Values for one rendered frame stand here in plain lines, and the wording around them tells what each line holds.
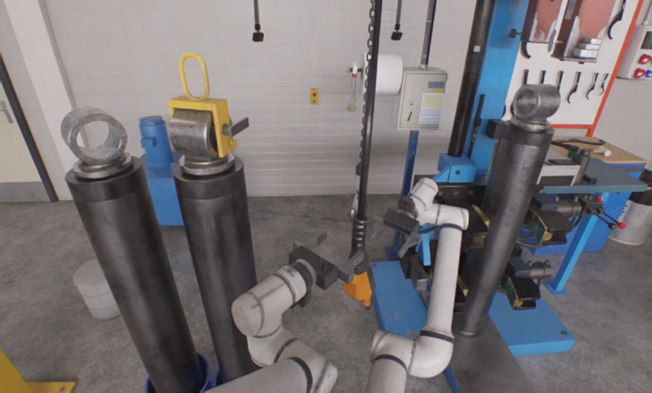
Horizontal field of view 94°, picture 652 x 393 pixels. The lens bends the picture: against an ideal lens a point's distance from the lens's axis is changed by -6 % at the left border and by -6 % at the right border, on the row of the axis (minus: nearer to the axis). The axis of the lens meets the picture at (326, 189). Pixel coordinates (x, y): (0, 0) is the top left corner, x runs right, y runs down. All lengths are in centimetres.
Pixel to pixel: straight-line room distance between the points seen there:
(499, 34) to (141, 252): 187
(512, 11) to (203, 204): 170
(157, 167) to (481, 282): 273
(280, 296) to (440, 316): 69
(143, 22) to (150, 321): 278
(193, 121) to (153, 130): 221
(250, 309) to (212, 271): 45
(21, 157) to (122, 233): 353
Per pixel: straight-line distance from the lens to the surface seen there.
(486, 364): 228
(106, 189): 110
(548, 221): 197
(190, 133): 96
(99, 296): 270
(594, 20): 147
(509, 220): 181
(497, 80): 203
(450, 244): 137
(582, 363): 279
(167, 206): 326
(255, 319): 74
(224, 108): 97
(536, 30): 180
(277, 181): 373
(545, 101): 164
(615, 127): 507
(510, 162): 168
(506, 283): 229
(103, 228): 117
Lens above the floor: 189
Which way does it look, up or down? 29 degrees down
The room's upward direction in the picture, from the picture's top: 1 degrees clockwise
